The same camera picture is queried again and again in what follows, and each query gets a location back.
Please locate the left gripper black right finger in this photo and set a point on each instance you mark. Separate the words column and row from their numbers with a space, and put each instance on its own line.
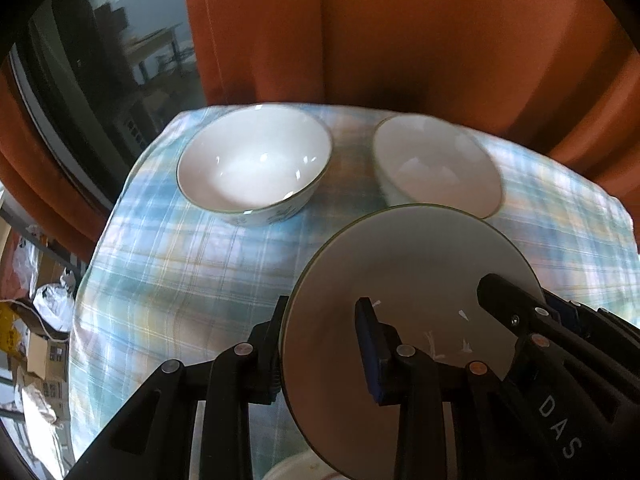
column 445, row 426

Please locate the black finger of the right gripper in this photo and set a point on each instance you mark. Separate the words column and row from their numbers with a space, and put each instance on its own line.
column 510, row 304

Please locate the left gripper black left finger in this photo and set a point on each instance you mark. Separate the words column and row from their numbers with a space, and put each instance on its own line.
column 151, row 436

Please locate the white bowl blue floral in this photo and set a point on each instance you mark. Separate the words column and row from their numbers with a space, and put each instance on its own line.
column 256, row 165
column 420, row 266
column 424, row 160

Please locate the red trimmed white plate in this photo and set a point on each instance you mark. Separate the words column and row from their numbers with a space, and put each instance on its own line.
column 303, row 466

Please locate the cardboard boxes clutter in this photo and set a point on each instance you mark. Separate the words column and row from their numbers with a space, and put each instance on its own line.
column 38, row 354

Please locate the plaid blue tablecloth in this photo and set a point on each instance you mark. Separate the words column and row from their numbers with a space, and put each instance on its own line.
column 169, row 280

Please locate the white plastic bag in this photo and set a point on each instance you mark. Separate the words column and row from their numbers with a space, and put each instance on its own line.
column 55, row 302

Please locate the orange curtain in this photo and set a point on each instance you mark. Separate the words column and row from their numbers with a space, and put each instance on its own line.
column 558, row 76

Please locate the dark glass window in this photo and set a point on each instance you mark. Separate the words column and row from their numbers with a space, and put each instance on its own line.
column 102, row 79

